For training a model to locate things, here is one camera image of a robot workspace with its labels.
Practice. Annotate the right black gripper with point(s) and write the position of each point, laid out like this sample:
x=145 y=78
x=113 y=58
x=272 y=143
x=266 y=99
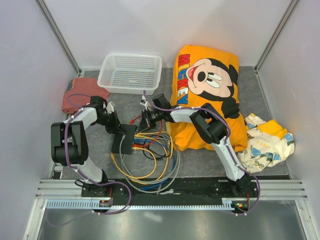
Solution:
x=146 y=121

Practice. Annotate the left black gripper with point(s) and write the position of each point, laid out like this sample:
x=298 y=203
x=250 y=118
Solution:
x=116 y=126

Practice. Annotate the black network switch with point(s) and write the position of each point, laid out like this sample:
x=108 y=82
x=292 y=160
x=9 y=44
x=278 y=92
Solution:
x=124 y=143

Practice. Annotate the white plastic basket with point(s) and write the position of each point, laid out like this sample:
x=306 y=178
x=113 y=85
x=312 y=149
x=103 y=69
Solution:
x=125 y=73

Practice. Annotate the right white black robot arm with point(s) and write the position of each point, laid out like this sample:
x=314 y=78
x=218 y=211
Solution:
x=210 y=126

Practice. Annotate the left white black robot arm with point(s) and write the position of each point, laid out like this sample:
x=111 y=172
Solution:
x=69 y=146

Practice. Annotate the folded red shirt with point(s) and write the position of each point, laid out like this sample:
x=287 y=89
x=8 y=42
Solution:
x=78 y=93

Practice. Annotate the orange Mickey Mouse shirt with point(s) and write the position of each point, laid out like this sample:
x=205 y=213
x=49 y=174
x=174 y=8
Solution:
x=203 y=75

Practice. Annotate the cream patterned cloth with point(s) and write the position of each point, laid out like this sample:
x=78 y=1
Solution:
x=268 y=144

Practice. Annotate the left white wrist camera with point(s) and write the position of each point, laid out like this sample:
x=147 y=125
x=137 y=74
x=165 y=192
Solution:
x=110 y=107

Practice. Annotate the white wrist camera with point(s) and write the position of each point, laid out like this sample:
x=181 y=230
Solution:
x=110 y=107
x=144 y=103

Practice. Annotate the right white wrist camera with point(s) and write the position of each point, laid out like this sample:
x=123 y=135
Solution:
x=144 y=103

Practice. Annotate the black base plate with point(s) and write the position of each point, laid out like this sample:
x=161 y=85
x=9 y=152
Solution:
x=207 y=187

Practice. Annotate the grey slotted cable duct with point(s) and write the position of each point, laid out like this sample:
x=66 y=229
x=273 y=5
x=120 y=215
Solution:
x=99 y=205

